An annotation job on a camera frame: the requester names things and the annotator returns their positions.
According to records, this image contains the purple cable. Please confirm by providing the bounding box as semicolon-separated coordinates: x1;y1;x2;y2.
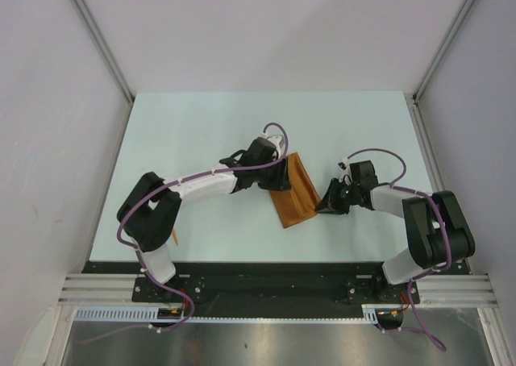
344;148;452;351
76;122;290;345

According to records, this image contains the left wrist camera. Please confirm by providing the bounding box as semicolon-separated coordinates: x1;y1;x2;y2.
264;135;287;154

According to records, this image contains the orange cloth napkin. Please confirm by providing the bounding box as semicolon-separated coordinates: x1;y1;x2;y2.
269;152;321;228

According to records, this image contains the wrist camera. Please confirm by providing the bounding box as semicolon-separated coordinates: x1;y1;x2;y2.
338;158;352;185
264;135;287;154

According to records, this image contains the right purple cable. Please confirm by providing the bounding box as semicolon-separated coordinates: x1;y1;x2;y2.
344;148;452;351

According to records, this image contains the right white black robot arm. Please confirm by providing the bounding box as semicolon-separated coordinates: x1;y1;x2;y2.
315;160;476;302

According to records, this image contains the right aluminium frame rail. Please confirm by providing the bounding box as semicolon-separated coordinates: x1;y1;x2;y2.
405;94;514;365

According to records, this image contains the white slotted cable duct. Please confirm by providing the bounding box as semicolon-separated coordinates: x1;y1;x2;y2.
74;306;378;324

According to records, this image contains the left aluminium frame post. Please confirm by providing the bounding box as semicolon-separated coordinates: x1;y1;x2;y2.
60;0;135;103

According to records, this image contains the aluminium frame post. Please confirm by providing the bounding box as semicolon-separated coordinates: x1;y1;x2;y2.
60;0;135;103
411;0;477;104

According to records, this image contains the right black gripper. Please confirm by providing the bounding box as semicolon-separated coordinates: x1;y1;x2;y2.
314;177;360;214

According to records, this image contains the orange wooden spoon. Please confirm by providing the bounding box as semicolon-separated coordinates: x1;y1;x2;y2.
172;229;179;246

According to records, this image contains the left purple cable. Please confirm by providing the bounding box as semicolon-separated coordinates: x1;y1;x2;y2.
76;122;290;345

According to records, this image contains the right aluminium frame post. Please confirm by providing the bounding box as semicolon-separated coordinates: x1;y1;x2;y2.
411;0;477;104

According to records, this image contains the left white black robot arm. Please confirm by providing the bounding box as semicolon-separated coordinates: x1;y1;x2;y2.
117;134;291;302

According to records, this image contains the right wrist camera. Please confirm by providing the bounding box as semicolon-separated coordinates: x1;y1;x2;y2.
338;158;352;185

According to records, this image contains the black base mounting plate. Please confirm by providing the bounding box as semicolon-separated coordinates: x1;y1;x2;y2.
82;259;471;318

